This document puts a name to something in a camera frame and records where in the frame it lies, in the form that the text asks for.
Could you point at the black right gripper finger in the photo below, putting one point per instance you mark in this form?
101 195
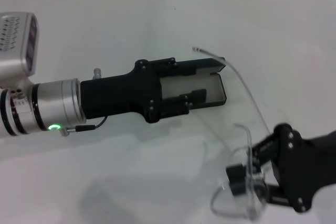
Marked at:
236 172
237 187

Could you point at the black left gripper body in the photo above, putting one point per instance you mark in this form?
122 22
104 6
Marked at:
118 95

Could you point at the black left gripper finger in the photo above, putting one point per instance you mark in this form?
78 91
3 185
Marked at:
199 95
173 69

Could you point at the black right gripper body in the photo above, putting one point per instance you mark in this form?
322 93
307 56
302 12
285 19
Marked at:
299 169

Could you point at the black glasses case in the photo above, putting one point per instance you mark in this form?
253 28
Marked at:
212 87

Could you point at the clear white glasses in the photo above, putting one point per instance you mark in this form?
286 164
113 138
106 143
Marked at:
236 205

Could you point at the small silver plug connector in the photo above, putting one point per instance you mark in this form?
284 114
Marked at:
96 74

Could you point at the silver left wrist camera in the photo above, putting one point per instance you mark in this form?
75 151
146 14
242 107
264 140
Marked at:
15 37

